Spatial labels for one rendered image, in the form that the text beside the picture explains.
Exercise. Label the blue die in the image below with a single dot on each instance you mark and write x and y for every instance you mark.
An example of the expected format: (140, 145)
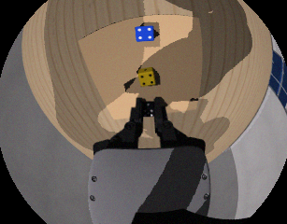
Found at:
(144, 33)

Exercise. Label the yellow die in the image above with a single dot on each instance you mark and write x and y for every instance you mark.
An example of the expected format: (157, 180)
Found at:
(146, 76)

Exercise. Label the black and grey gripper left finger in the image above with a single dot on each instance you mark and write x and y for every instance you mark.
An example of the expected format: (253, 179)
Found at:
(127, 137)

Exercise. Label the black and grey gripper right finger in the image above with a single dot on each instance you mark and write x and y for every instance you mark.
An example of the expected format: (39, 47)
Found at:
(172, 137)

